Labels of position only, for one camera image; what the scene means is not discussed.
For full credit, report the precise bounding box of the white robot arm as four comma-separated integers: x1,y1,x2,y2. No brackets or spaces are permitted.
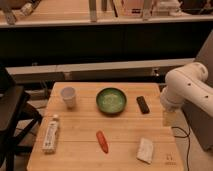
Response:
160,62,213,117

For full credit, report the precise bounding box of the green bowl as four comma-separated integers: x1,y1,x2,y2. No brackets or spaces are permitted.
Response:
96,87,127,115

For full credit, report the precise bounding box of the black rectangular block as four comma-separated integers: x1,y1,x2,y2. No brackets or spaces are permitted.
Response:
136,96,150,114

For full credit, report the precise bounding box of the white folded cloth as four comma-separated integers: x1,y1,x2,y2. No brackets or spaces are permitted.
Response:
137,138,154,164

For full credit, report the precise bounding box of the white tube bottle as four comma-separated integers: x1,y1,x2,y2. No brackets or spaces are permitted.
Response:
42,115,59,154

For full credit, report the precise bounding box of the black chair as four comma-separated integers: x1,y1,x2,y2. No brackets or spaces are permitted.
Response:
0,63,42,171

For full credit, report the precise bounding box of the black cable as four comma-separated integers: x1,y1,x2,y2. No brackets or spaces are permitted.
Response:
171,125,192,171

